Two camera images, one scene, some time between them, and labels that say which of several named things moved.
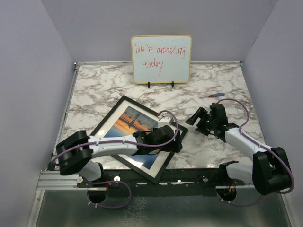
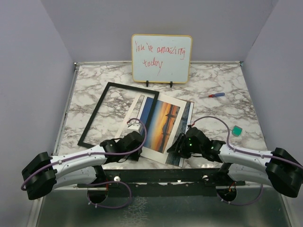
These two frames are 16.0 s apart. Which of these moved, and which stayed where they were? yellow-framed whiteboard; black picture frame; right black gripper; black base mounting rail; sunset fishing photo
Moved: right black gripper; sunset fishing photo; black picture frame
Stayed: black base mounting rail; yellow-framed whiteboard
